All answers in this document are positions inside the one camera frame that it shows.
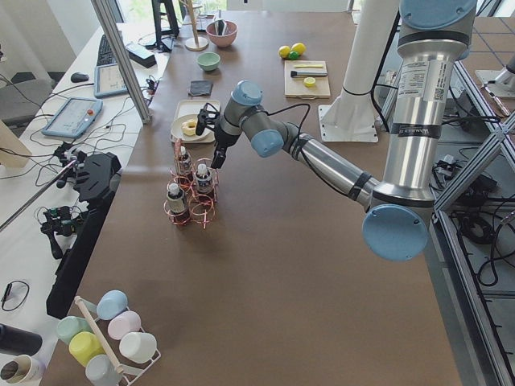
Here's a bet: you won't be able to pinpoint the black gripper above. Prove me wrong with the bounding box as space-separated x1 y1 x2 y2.
211 125 240 169

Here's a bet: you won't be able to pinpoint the tea bottle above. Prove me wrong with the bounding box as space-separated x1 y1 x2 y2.
178 146 193 182
167 183 190 225
195 163 214 203

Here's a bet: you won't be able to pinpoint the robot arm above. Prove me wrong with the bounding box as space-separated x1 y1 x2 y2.
212 1 476 261

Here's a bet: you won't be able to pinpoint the cream tray with bear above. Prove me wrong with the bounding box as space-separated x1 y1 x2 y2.
170 100 220 143

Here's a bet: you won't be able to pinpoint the glazed donut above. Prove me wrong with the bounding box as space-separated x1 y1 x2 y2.
181 119 197 137

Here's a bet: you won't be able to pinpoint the white round plate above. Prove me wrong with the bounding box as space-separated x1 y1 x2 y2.
171 114 211 142

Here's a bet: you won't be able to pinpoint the grey folded cloth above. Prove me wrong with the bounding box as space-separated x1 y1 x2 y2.
188 80 213 97

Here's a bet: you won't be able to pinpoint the mint green bowl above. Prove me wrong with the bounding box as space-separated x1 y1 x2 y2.
196 52 220 72

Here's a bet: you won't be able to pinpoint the bamboo cutting board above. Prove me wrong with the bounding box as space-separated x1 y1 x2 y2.
284 60 331 99

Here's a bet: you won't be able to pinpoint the steel muddler black tip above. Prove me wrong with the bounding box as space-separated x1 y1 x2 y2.
290 70 328 78

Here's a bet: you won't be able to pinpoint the wooden stand round base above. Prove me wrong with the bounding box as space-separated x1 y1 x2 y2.
182 0 209 51

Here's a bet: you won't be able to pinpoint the half lemon slice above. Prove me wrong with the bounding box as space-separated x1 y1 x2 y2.
303 77 316 88

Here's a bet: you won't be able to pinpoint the yellow plastic knife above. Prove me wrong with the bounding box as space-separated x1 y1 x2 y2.
294 64 324 68

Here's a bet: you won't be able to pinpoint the pink bowl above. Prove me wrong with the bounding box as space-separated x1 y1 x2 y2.
205 20 238 48

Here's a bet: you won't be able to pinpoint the lower yellow lemon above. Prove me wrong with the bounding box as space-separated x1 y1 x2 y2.
278 46 291 59

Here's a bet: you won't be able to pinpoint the yellow lemon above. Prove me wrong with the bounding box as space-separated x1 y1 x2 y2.
278 46 291 59
291 42 307 55

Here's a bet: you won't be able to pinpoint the steel ice scoop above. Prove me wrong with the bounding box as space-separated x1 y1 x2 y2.
213 10 228 36

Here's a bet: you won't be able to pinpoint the upper yellow lemon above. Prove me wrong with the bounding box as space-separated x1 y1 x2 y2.
291 42 307 55

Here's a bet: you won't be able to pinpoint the teach pendant far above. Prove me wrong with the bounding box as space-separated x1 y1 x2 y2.
93 64 128 98

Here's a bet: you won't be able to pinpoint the teach pendant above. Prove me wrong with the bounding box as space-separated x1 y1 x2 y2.
93 64 128 98
42 97 103 139

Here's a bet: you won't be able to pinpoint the black keyboard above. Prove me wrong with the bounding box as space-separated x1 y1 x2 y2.
97 35 117 67

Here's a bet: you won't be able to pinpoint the teach pendant near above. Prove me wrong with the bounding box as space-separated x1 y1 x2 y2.
42 97 103 139

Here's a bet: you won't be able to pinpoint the computer mouse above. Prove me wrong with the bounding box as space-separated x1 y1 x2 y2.
70 72 89 84

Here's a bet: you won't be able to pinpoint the blue cup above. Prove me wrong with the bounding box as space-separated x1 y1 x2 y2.
97 289 128 320

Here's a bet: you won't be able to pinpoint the pink cup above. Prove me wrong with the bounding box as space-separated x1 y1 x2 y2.
108 310 142 340

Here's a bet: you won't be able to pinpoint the white mug rack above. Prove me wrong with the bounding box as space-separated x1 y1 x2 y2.
74 295 162 385

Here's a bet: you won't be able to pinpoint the white cup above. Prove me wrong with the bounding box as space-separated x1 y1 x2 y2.
119 332 157 363

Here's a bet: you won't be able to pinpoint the green cup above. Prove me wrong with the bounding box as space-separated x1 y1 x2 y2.
56 316 92 345

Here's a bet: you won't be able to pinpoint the yellow cup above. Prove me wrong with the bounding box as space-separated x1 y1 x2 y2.
68 331 105 367

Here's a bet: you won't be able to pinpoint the grey cup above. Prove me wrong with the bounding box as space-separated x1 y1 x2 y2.
85 354 122 386

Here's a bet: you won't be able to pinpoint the copper wire bottle rack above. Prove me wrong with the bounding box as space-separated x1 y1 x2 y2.
163 139 219 228

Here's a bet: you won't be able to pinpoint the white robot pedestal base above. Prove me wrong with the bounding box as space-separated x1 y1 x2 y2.
319 0 399 142

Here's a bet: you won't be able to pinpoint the aluminium frame post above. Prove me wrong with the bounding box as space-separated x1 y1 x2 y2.
91 0 151 124

